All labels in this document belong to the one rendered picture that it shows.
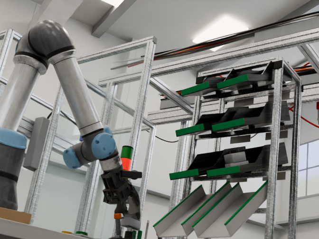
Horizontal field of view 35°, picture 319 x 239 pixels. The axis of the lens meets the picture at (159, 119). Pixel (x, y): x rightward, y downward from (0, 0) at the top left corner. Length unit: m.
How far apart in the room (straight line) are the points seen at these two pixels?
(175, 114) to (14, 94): 1.83
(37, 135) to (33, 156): 0.12
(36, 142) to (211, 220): 1.47
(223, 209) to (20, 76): 0.78
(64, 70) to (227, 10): 9.02
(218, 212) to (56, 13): 8.36
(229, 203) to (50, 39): 0.79
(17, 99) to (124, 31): 10.07
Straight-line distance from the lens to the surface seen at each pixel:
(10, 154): 1.44
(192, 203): 1.79
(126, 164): 2.13
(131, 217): 1.85
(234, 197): 1.73
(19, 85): 1.67
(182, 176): 1.69
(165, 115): 3.38
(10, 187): 1.43
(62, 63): 1.61
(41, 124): 2.90
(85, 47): 11.48
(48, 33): 1.63
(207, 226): 1.61
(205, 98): 1.92
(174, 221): 1.72
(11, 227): 1.01
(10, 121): 1.62
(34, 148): 2.86
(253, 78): 1.72
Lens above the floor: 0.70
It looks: 23 degrees up
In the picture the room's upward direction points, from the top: 9 degrees clockwise
